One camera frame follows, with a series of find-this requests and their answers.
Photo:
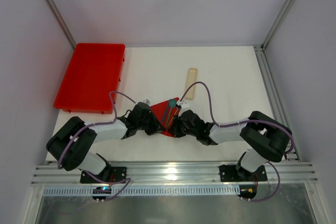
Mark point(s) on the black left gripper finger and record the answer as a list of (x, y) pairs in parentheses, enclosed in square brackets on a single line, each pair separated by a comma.
[(155, 121), (150, 130)]

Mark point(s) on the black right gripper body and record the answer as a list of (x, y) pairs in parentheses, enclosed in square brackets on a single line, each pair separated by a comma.
[(178, 125)]

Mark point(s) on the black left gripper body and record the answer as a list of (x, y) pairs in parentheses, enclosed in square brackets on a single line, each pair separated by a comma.
[(153, 123)]

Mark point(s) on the iridescent rainbow fork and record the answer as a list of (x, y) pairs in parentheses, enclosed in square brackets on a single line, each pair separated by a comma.
[(172, 118)]

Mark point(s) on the teal spoon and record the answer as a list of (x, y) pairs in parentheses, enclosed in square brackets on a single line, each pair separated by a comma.
[(172, 103)]

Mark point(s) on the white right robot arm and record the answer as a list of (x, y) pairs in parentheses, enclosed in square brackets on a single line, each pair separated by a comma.
[(267, 138)]

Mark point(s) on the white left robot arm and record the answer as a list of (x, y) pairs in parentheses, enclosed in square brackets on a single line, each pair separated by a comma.
[(71, 145)]

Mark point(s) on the beige utensil holder tray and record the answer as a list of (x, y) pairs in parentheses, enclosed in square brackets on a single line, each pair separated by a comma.
[(190, 79)]

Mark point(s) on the red plastic tray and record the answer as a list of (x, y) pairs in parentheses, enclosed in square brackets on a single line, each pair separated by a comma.
[(94, 71)]

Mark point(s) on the left black controller board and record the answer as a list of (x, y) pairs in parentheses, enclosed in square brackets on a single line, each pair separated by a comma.
[(101, 193)]

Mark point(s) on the black controller board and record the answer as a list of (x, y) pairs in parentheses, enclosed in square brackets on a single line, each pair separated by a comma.
[(247, 192), (101, 193)]

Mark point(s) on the right black controller board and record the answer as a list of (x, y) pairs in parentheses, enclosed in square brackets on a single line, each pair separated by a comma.
[(247, 192)]

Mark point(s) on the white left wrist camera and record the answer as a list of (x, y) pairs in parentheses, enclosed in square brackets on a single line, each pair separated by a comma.
[(146, 101)]

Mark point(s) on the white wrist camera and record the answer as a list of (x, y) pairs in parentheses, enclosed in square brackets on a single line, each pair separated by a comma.
[(182, 106), (146, 101)]

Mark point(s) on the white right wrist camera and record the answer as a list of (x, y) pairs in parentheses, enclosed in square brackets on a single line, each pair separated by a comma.
[(182, 106)]

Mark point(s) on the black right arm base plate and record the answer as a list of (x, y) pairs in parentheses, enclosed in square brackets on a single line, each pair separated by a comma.
[(230, 173)]

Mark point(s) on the white slotted cable duct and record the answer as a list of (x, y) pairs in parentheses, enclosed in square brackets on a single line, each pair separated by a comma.
[(157, 190)]

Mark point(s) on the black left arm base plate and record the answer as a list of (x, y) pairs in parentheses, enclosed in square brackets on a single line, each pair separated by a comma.
[(113, 175)]

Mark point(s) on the aluminium right side rail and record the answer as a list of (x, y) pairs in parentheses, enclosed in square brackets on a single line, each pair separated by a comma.
[(273, 94)]

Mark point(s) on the aluminium rail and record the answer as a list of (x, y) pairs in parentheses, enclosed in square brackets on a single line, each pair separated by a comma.
[(173, 173), (273, 94)]

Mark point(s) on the aluminium front rail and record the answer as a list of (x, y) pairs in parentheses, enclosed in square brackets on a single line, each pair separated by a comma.
[(173, 173)]

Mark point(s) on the left aluminium corner post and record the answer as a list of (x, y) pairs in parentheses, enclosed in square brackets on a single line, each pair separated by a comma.
[(61, 22)]

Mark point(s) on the aluminium corner post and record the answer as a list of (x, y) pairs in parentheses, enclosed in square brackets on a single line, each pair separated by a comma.
[(282, 14), (61, 22)]

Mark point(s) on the right aluminium corner post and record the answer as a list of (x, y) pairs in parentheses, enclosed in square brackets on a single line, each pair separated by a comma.
[(282, 14)]

